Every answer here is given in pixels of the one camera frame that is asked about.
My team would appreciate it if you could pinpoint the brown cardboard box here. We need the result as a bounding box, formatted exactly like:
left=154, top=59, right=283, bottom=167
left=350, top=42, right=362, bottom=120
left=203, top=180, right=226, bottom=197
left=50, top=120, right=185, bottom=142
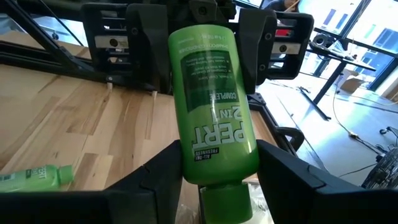
left=340, top=68, right=369, bottom=94

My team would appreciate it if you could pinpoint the black frame handle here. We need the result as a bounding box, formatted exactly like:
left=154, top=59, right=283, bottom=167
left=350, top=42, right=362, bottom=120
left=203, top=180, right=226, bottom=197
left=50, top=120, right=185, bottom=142
left=275, top=126, right=305, bottom=152

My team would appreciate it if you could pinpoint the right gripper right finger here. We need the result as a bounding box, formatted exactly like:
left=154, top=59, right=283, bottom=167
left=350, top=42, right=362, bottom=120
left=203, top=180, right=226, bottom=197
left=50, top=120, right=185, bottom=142
left=256, top=139, right=398, bottom=224

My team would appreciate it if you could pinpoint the grey tape roll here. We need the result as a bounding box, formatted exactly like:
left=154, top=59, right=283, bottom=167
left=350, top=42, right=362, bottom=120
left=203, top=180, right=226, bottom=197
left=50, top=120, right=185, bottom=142
left=312, top=33, right=331, bottom=47

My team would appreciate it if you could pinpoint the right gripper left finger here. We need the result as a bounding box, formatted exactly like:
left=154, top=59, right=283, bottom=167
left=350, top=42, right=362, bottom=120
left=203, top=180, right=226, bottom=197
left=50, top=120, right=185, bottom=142
left=105, top=139, right=184, bottom=224

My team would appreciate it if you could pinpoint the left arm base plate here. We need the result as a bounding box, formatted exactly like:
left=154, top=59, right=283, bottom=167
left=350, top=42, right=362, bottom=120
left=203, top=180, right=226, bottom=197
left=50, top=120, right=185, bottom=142
left=104, top=73, right=158, bottom=93

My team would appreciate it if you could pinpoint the small green bottle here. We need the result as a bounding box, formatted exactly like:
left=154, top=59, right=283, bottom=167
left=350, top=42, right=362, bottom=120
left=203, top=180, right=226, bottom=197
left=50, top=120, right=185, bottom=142
left=0, top=164, right=75, bottom=193
left=167, top=24, right=261, bottom=224

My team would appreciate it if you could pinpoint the black office desk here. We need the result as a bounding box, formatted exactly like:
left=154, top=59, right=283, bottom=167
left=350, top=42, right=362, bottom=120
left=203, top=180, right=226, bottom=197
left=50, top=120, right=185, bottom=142
left=300, top=27, right=377, bottom=122

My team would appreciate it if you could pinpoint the black floor fan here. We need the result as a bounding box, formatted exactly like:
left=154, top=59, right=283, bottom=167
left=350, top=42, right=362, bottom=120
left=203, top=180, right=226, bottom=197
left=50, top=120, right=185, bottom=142
left=361, top=146, right=398, bottom=190

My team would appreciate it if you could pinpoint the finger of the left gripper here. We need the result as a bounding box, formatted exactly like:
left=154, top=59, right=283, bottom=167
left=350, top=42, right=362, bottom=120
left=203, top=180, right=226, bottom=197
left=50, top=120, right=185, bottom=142
left=126, top=2, right=172, bottom=95
left=236, top=8, right=278, bottom=95

